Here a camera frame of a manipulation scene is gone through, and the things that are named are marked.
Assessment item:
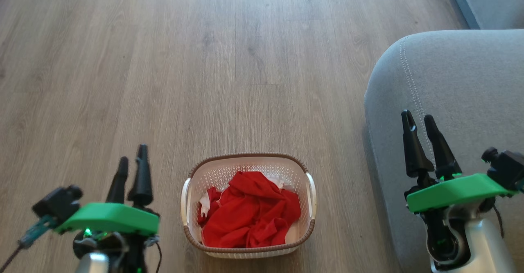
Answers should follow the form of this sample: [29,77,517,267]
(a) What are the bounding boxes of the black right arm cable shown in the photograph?
[492,205,505,239]

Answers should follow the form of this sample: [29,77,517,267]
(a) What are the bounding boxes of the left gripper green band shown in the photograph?
[55,144,161,273]

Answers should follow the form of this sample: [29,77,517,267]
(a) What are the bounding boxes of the grey fabric sofa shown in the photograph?
[364,29,524,273]

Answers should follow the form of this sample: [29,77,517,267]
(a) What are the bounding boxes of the white plastic laundry basket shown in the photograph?
[181,153,317,259]

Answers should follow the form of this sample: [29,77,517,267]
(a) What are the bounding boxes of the red cloth garment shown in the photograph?
[197,171,302,248]

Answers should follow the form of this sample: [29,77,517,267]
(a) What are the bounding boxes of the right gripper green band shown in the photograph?
[401,110,519,272]

